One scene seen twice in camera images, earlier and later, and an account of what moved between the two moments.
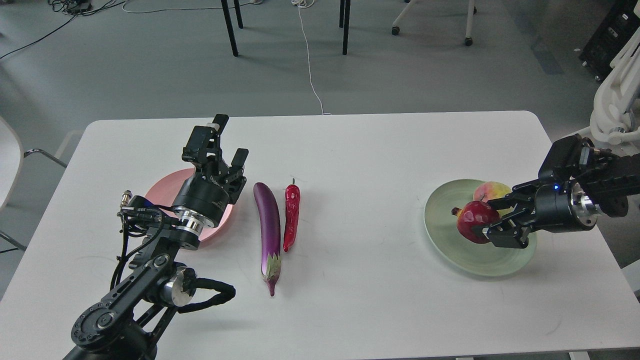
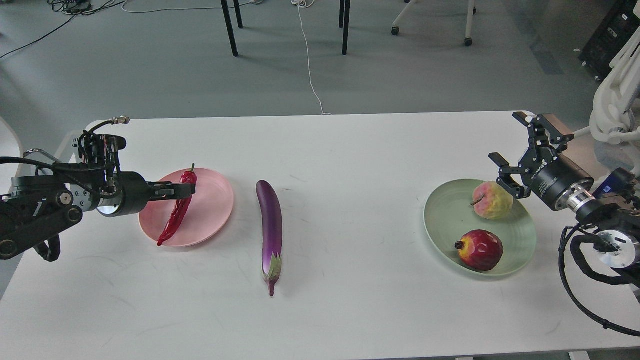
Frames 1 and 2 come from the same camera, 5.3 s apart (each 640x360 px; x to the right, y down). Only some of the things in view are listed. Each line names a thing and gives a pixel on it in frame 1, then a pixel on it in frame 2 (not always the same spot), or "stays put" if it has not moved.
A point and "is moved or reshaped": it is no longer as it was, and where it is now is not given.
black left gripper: (208, 195) -> (128, 196)
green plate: (457, 252) stays put
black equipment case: (620, 25) stays put
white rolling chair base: (395, 29) stays put
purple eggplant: (269, 222) stays put
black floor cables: (76, 7) stays put
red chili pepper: (292, 202) is moved or reshaped
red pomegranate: (473, 217) -> (480, 250)
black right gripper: (550, 207) -> (549, 174)
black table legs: (236, 2) stays put
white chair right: (615, 114) stays put
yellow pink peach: (489, 190) stays put
